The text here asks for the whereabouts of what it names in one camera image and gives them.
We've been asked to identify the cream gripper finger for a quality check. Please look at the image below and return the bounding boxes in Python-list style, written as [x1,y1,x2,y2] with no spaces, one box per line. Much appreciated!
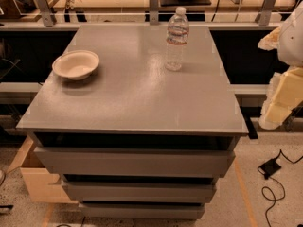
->
[258,67,303,130]
[258,27,281,51]

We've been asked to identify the clear plastic water bottle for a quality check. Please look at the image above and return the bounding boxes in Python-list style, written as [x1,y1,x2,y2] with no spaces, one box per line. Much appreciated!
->
[165,7,189,71]

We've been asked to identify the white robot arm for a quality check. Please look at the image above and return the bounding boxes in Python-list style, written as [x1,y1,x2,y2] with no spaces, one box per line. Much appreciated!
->
[258,2,303,130]

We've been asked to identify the grey drawer cabinet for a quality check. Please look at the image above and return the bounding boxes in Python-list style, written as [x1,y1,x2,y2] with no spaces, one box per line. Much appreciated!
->
[19,25,247,219]

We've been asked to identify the white paper bowl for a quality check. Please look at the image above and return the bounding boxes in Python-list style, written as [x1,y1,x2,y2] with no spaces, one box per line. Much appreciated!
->
[52,50,99,80]

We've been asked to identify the cardboard box on floor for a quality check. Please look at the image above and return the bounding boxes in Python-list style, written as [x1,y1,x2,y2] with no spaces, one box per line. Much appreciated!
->
[7,136,77,203]

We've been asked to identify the right metal rail bracket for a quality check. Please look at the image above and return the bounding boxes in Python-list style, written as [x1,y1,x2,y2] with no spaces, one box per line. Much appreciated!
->
[255,0,276,26]

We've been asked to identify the metal rail bracket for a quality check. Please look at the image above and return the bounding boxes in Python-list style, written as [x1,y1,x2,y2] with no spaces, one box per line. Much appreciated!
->
[255,0,276,26]
[35,0,55,27]
[149,0,159,25]

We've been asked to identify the black power adapter with cable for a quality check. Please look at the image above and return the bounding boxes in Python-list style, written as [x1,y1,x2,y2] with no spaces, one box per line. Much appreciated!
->
[257,150,303,227]

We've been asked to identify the middle metal rail bracket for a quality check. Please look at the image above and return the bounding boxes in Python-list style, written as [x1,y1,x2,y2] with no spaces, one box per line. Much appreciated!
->
[149,0,159,25]

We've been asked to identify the left metal rail bracket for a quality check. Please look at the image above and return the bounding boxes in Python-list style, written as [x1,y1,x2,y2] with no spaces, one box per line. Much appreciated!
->
[35,0,55,27]

